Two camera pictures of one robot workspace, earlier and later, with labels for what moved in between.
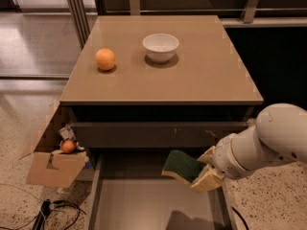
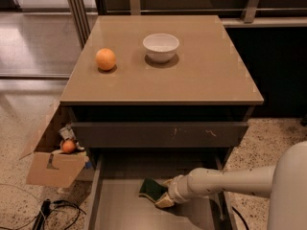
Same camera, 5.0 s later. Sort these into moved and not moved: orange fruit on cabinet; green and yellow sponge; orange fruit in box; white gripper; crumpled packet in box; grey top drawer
Moved: green and yellow sponge; white gripper
Not moved: orange fruit in box; orange fruit on cabinet; grey top drawer; crumpled packet in box
